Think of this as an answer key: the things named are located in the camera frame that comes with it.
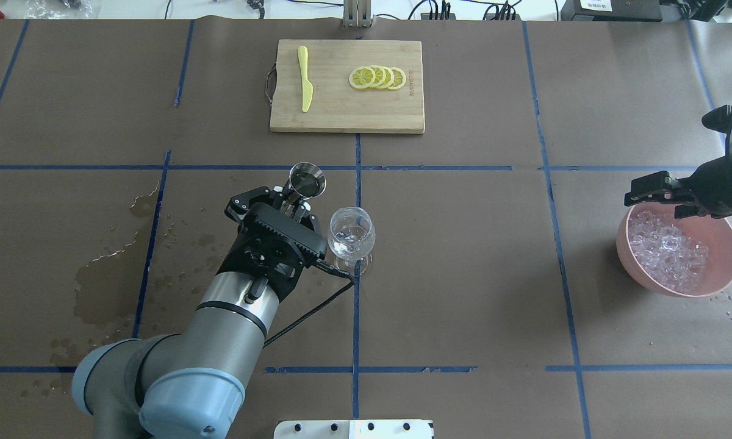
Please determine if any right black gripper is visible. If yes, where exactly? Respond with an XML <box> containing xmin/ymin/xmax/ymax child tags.
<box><xmin>623</xmin><ymin>156</ymin><xmax>732</xmax><ymax>219</ymax></box>

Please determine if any yellow plastic knife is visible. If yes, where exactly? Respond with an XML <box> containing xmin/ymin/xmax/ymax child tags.
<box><xmin>297</xmin><ymin>45</ymin><xmax>315</xmax><ymax>112</ymax></box>

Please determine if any front lemon slice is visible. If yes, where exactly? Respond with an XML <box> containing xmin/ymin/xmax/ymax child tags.
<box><xmin>348</xmin><ymin>66</ymin><xmax>377</xmax><ymax>90</ymax></box>

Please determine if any pile of ice cubes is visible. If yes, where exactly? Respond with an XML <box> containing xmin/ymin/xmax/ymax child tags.
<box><xmin>627</xmin><ymin>210</ymin><xmax>709</xmax><ymax>294</ymax></box>

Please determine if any aluminium frame post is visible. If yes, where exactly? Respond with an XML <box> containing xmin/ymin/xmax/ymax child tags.
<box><xmin>343</xmin><ymin>0</ymin><xmax>374</xmax><ymax>28</ymax></box>

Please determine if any lemon slice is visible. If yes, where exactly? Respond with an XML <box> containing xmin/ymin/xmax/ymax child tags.
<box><xmin>376</xmin><ymin>66</ymin><xmax>395</xmax><ymax>90</ymax></box>
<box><xmin>386</xmin><ymin>67</ymin><xmax>407</xmax><ymax>91</ymax></box>
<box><xmin>369</xmin><ymin>66</ymin><xmax>388</xmax><ymax>88</ymax></box>
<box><xmin>348</xmin><ymin>66</ymin><xmax>377</xmax><ymax>90</ymax></box>

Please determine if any clear wine glass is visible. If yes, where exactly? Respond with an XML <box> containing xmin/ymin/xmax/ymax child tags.
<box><xmin>328</xmin><ymin>206</ymin><xmax>376</xmax><ymax>277</ymax></box>

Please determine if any steel cocktail jigger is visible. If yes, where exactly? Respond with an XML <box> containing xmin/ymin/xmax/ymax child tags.
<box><xmin>279</xmin><ymin>162</ymin><xmax>327</xmax><ymax>216</ymax></box>

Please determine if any back lemon slice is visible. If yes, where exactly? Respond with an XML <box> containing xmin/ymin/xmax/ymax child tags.
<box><xmin>386</xmin><ymin>67</ymin><xmax>407</xmax><ymax>91</ymax></box>

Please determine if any white mounting base plate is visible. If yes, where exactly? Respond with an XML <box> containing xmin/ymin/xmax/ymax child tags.
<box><xmin>273</xmin><ymin>419</ymin><xmax>435</xmax><ymax>438</ymax></box>

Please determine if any pink bowl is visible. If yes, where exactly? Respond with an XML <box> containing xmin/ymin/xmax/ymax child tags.
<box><xmin>616</xmin><ymin>203</ymin><xmax>732</xmax><ymax>298</ymax></box>

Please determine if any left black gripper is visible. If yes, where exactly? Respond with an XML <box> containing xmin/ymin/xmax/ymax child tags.
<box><xmin>217</xmin><ymin>186</ymin><xmax>327</xmax><ymax>291</ymax></box>

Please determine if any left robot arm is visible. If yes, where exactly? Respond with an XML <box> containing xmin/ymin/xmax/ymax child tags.
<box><xmin>71</xmin><ymin>182</ymin><xmax>326</xmax><ymax>438</ymax></box>

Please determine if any black box device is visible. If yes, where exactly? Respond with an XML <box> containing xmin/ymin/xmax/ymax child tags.
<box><xmin>559</xmin><ymin>1</ymin><xmax>682</xmax><ymax>22</ymax></box>

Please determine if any bamboo cutting board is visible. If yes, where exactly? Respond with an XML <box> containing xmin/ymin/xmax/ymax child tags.
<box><xmin>270</xmin><ymin>39</ymin><xmax>426</xmax><ymax>134</ymax></box>

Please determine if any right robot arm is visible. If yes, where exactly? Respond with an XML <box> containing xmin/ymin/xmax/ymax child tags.
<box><xmin>616</xmin><ymin>105</ymin><xmax>732</xmax><ymax>298</ymax></box>

